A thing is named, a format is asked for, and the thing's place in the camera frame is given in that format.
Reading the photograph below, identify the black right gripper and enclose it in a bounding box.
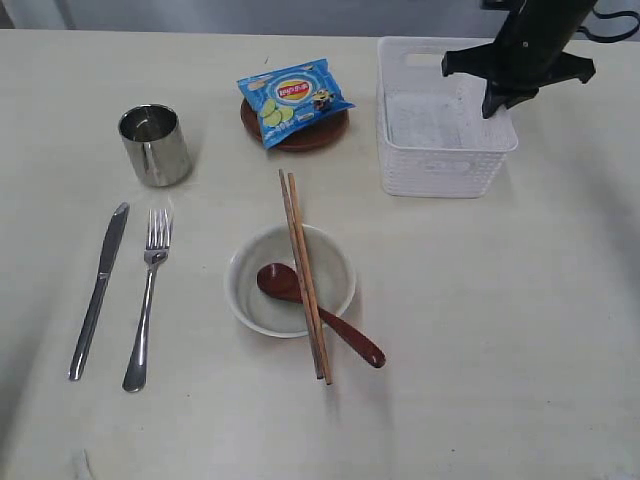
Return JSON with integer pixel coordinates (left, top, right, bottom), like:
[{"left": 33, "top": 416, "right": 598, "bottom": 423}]
[{"left": 442, "top": 0, "right": 595, "bottom": 119}]

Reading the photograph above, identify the white perforated plastic basket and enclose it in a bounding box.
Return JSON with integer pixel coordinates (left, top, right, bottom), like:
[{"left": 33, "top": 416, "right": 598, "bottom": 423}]
[{"left": 376, "top": 36, "right": 518, "bottom": 198}]

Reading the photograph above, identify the brown round plate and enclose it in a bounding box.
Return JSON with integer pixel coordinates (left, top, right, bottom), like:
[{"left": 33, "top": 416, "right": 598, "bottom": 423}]
[{"left": 240, "top": 99, "right": 349, "bottom": 153}]

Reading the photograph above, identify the blue snack packet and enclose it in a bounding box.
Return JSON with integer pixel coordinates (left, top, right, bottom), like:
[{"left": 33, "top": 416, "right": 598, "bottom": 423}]
[{"left": 237, "top": 58, "right": 355, "bottom": 149}]

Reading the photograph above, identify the wooden chopstick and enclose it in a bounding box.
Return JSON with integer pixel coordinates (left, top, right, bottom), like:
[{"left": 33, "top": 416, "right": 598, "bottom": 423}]
[
  {"left": 287, "top": 173, "right": 333, "bottom": 385},
  {"left": 278, "top": 169, "right": 325, "bottom": 379}
]

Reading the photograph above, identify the grey ceramic bowl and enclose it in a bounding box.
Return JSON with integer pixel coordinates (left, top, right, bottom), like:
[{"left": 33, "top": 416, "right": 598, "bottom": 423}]
[{"left": 224, "top": 224, "right": 356, "bottom": 339}]

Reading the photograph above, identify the red wooden spoon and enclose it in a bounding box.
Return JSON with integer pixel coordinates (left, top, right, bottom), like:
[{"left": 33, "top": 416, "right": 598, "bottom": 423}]
[{"left": 257, "top": 263, "right": 386, "bottom": 368}]

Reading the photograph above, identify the silver foil packet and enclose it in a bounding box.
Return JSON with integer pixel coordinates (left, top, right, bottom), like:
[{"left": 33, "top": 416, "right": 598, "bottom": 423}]
[{"left": 118, "top": 104, "right": 193, "bottom": 188}]

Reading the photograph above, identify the silver spoon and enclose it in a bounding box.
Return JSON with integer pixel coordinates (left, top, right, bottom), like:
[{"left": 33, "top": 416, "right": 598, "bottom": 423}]
[{"left": 122, "top": 209, "right": 173, "bottom": 393}]

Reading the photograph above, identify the silver table knife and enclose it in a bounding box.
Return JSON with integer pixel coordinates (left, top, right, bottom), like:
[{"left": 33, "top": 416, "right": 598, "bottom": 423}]
[{"left": 68, "top": 202, "right": 130, "bottom": 381}]

